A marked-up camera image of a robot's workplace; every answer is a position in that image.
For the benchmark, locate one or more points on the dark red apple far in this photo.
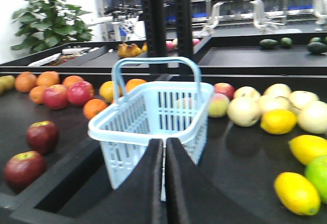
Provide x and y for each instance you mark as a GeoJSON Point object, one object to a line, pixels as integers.
{"type": "Point", "coordinates": [42, 136]}

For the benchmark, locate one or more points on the dark green avocado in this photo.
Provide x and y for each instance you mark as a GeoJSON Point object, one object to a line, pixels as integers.
{"type": "Point", "coordinates": [268, 43]}

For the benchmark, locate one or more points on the brown pear cluster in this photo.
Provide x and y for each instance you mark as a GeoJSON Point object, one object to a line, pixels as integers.
{"type": "Point", "coordinates": [128, 50]}

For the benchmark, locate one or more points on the pink-red apple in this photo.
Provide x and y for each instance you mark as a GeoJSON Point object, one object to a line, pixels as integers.
{"type": "Point", "coordinates": [55, 97]}
{"type": "Point", "coordinates": [80, 93]}

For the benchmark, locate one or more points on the green potted plant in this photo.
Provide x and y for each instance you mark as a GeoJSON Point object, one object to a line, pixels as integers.
{"type": "Point", "coordinates": [44, 24]}

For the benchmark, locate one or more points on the yellow lemon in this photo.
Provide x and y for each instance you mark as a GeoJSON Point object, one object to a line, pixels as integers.
{"type": "Point", "coordinates": [307, 147]}
{"type": "Point", "coordinates": [297, 193]}
{"type": "Point", "coordinates": [278, 121]}

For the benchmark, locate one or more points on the yellow lemon middle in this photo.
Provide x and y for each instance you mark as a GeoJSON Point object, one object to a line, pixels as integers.
{"type": "Point", "coordinates": [307, 147]}

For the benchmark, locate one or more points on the pink peach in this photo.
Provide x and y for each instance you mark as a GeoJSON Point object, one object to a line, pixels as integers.
{"type": "Point", "coordinates": [218, 106]}

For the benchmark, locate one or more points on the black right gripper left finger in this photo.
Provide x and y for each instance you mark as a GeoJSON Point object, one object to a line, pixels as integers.
{"type": "Point", "coordinates": [136, 200]}

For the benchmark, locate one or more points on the pink-red apple right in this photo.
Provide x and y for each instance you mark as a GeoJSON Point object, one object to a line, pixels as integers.
{"type": "Point", "coordinates": [80, 93]}

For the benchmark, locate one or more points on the yellow lemon upper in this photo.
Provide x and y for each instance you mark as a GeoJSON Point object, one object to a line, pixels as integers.
{"type": "Point", "coordinates": [278, 121]}

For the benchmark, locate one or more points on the red apple behind basket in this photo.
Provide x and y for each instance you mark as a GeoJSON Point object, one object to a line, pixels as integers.
{"type": "Point", "coordinates": [225, 88]}

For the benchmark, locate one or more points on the pale white pear front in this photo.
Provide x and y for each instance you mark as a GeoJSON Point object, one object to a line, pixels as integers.
{"type": "Point", "coordinates": [244, 111]}

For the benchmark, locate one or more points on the dark red apple near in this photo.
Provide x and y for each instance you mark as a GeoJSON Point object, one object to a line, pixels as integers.
{"type": "Point", "coordinates": [23, 169]}

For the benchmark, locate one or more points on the pink-red apple left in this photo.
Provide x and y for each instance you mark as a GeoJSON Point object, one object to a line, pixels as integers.
{"type": "Point", "coordinates": [55, 97]}

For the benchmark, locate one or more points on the yellow lemon lower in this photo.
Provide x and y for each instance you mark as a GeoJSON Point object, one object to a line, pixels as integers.
{"type": "Point", "coordinates": [297, 193]}

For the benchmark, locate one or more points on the green apple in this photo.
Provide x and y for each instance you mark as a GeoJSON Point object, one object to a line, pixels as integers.
{"type": "Point", "coordinates": [315, 172]}

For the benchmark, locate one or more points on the light blue plastic basket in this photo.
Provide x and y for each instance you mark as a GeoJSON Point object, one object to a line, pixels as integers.
{"type": "Point", "coordinates": [152, 110]}

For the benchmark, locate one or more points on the orange front small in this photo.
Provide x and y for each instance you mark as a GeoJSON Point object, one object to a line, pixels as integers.
{"type": "Point", "coordinates": [94, 107]}

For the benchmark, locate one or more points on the black perforated upright post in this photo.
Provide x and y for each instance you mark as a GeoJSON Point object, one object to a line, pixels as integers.
{"type": "Point", "coordinates": [156, 28]}

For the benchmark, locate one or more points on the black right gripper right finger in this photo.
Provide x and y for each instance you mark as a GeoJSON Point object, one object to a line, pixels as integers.
{"type": "Point", "coordinates": [191, 197]}

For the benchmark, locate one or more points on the dark red apple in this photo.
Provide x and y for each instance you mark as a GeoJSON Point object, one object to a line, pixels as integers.
{"type": "Point", "coordinates": [23, 169]}
{"type": "Point", "coordinates": [42, 136]}

